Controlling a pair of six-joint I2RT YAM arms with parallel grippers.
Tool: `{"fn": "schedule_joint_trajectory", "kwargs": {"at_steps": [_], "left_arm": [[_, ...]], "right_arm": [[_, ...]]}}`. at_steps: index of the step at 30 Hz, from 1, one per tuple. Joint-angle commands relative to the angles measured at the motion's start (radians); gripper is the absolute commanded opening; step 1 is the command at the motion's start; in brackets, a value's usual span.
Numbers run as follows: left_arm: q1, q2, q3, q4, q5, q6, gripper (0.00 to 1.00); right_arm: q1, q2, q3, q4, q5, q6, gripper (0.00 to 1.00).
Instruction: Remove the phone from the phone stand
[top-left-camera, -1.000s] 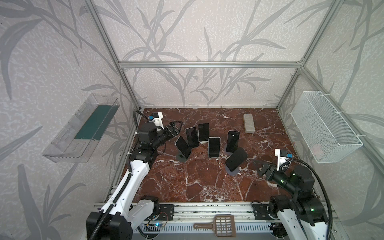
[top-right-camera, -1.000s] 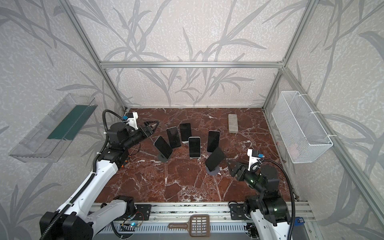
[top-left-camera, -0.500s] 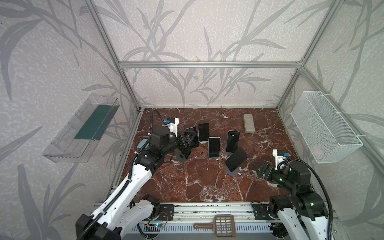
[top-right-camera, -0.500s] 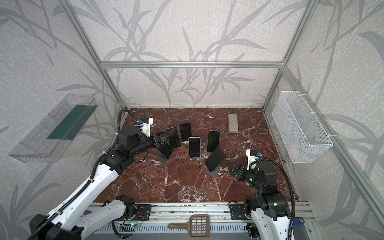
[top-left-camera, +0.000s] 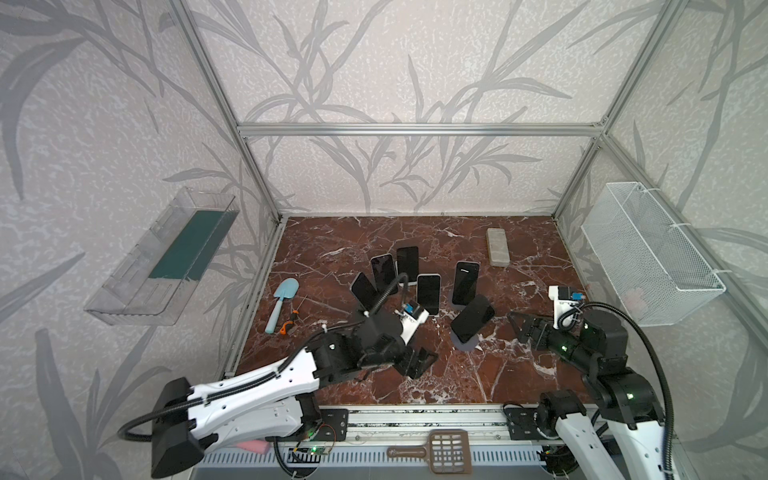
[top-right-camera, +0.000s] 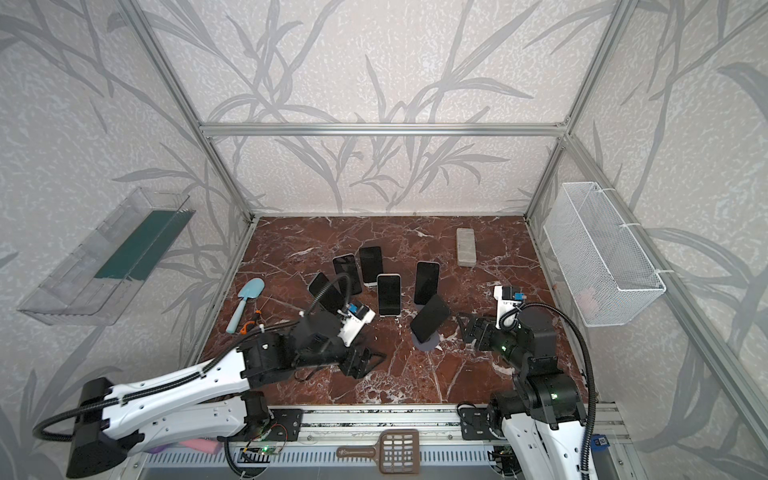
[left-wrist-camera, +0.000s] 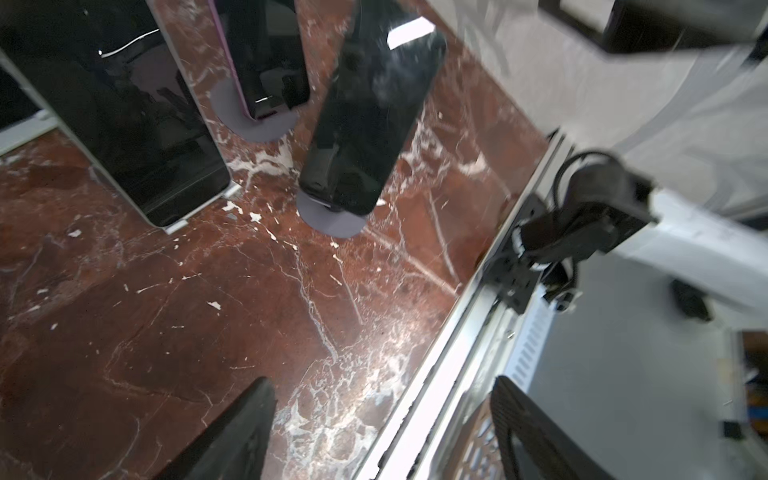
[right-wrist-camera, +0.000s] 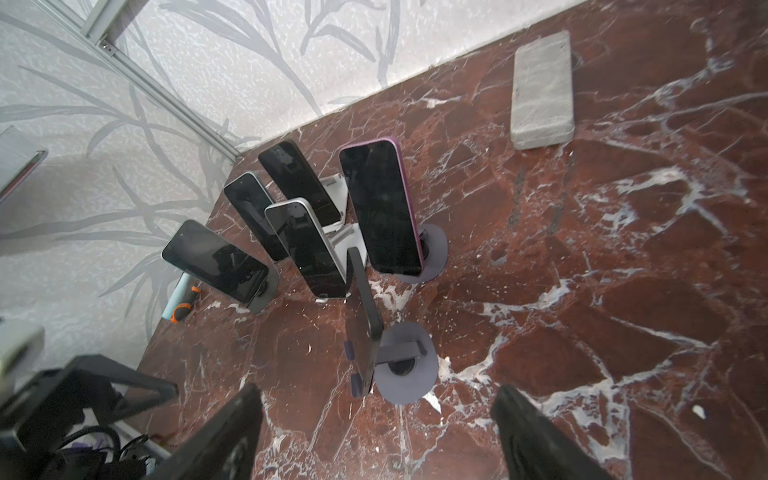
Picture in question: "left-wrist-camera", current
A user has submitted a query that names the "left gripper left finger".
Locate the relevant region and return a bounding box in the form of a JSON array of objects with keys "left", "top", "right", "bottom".
[{"left": 156, "top": 377, "right": 277, "bottom": 479}]

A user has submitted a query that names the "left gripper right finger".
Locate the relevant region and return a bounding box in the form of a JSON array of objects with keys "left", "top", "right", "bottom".
[{"left": 490, "top": 376, "right": 612, "bottom": 479}]

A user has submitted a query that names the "dark grey round phone stand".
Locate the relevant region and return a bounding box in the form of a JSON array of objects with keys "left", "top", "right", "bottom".
[{"left": 296, "top": 190, "right": 367, "bottom": 239}]

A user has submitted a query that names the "black phone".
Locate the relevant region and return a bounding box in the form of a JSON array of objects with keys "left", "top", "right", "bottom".
[{"left": 299, "top": 1, "right": 447, "bottom": 216}]

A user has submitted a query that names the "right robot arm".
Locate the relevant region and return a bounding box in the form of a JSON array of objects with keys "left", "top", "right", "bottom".
[{"left": 513, "top": 1, "right": 767, "bottom": 307}]

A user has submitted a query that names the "grey round stand right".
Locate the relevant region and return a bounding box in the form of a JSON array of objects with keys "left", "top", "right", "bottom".
[{"left": 209, "top": 78, "right": 299, "bottom": 143}]

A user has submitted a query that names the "white phone stand centre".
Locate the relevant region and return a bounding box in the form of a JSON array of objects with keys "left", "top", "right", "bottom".
[{"left": 1, "top": 109, "right": 242, "bottom": 235}]

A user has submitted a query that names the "white framed phone centre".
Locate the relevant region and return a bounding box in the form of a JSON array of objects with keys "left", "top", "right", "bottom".
[{"left": 1, "top": 1, "right": 231, "bottom": 228}]

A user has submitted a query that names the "purple edged phone right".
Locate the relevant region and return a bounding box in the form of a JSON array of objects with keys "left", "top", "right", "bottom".
[{"left": 209, "top": 0, "right": 311, "bottom": 120}]

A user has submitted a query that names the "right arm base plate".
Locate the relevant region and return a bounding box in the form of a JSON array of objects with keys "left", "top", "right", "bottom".
[{"left": 481, "top": 194, "right": 547, "bottom": 315}]

